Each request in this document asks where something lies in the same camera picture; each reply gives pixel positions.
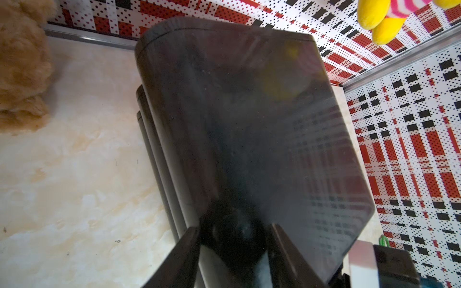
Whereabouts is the brown teddy bear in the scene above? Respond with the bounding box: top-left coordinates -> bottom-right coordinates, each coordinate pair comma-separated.
1,1 -> 56,133

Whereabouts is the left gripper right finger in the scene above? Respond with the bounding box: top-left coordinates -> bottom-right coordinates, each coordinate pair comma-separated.
267,223 -> 326,288

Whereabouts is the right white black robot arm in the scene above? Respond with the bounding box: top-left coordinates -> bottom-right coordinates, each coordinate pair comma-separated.
333,241 -> 443,288

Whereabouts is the black drawer cabinet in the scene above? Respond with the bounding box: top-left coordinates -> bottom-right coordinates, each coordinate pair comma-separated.
135,17 -> 375,288

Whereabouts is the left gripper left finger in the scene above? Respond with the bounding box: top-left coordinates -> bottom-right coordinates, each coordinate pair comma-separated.
143,227 -> 200,288

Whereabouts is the yellow frog plush toy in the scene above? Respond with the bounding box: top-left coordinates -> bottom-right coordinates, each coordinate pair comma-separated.
357,0 -> 461,46

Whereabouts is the green ring toy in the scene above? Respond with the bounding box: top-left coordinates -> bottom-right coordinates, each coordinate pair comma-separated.
378,235 -> 390,247

